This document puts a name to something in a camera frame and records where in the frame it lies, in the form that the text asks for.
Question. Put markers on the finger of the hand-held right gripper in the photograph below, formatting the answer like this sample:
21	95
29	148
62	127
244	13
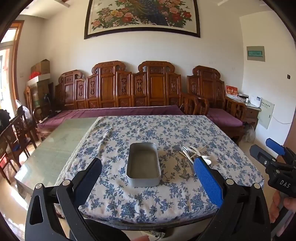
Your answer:
259	153
275	146

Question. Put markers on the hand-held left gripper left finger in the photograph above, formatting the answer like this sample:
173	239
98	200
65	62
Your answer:
90	176

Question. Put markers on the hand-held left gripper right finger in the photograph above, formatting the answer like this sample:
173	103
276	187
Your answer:
208	180

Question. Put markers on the wooden chopstick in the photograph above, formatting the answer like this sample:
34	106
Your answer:
201	150
203	147

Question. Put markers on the white plastic fork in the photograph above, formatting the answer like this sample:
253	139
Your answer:
195	151

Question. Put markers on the metal fork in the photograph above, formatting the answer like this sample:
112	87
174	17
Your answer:
184	150

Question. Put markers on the rectangular metal tray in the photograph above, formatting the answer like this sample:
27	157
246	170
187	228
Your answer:
143	162

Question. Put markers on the person's right hand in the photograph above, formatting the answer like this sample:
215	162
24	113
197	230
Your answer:
274	208

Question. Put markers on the grey fluffy bundle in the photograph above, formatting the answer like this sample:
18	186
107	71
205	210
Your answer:
248	134

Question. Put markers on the wooden side table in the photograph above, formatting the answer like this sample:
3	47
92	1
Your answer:
252	113

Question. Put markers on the white tabletop device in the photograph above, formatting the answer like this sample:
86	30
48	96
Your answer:
256	100

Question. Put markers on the purple armchair cushion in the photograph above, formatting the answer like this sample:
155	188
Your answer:
224	117

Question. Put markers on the red card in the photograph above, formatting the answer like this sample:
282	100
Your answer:
231	90

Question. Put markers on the long purple sofa cushion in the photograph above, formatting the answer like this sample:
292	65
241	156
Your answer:
115	112

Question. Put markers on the blue floral tablecloth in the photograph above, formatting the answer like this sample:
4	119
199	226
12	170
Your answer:
161	129

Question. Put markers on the carved wooden armchair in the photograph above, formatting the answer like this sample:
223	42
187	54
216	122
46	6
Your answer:
208	83

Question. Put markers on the carved wooden sofa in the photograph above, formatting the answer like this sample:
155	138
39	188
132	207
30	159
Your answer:
108	85

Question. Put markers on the stacked cardboard boxes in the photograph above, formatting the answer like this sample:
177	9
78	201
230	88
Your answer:
44	95

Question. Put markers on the clear plastic bag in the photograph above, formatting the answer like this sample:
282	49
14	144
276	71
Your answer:
22	107

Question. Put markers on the black bag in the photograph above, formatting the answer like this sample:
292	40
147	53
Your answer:
3	119

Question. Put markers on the white flat box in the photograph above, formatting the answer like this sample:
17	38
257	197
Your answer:
38	80

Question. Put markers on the brown cardboard box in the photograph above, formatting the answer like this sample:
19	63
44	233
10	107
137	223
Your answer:
41	67

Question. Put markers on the framed floral painting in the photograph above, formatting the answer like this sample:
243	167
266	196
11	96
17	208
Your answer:
138	18

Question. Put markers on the white wall panel box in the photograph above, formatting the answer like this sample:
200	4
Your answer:
266	113

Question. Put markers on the green and white wall panel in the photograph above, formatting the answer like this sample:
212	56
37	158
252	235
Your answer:
255	53

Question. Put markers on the wooden door frame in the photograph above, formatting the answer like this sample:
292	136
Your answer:
16	69

